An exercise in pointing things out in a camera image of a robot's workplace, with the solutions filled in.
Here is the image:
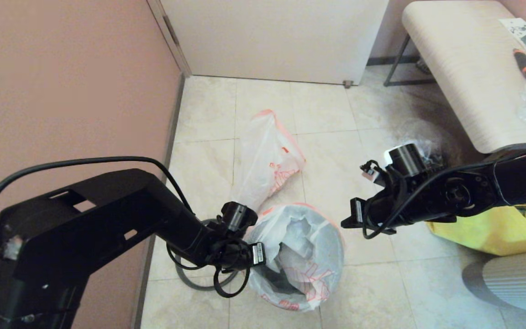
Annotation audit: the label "grey bin retaining ring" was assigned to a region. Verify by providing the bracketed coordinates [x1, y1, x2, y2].
[175, 218, 241, 292]

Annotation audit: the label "black round trash bin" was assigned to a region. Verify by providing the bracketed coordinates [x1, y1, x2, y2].
[247, 203, 346, 312]

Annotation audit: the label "clear plastic bag dark contents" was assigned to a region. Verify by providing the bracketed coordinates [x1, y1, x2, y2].
[398, 120, 455, 163]

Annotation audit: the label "yellow tote bag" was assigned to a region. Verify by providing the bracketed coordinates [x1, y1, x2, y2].
[427, 201, 526, 256]

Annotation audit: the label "grey ribbed round object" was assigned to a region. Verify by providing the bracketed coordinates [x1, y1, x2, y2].
[462, 248, 526, 313]

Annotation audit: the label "beige bench with black legs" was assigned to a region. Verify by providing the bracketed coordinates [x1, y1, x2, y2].
[383, 1, 526, 154]

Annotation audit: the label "black and orange tool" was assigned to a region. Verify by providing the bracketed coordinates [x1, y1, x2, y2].
[513, 48, 526, 80]

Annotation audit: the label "white door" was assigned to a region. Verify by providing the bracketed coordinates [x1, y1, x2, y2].
[160, 0, 389, 86]

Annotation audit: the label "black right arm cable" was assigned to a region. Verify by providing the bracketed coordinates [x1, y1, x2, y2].
[361, 145, 526, 239]

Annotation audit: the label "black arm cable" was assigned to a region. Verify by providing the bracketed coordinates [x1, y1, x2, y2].
[0, 157, 251, 316]
[361, 145, 526, 239]

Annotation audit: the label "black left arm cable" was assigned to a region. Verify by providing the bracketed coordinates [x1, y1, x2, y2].
[0, 157, 251, 316]

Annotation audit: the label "white door frame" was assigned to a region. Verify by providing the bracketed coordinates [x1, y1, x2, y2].
[147, 0, 194, 78]

